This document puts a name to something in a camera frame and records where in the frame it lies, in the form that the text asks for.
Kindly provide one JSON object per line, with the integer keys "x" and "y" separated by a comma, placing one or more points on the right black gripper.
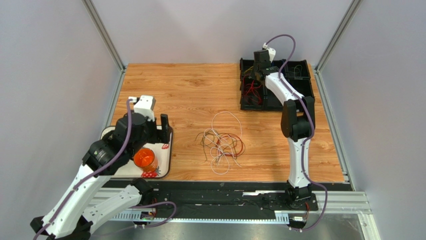
{"x": 258, "y": 71}

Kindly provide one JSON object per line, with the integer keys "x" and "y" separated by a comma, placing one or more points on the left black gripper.
{"x": 161, "y": 135}

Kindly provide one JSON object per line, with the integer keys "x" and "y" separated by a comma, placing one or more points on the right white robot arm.
{"x": 297, "y": 125}

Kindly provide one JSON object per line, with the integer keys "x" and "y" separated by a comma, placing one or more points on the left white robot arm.
{"x": 72, "y": 218}

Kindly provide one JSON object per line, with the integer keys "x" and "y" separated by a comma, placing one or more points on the strawberry pattern tray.
{"x": 163, "y": 154}

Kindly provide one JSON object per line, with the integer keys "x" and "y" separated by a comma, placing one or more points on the black six-compartment bin organizer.
{"x": 255, "y": 96}

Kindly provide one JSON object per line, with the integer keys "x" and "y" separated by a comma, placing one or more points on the orange transparent cup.
{"x": 146, "y": 160}

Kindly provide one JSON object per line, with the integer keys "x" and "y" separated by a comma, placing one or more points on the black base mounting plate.
{"x": 215, "y": 200}

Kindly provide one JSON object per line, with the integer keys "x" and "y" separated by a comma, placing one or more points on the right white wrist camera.
{"x": 271, "y": 51}

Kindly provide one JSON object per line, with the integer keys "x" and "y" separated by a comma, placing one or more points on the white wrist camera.
{"x": 144, "y": 105}
{"x": 271, "y": 51}

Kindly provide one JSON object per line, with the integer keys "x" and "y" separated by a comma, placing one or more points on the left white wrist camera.
{"x": 144, "y": 105}

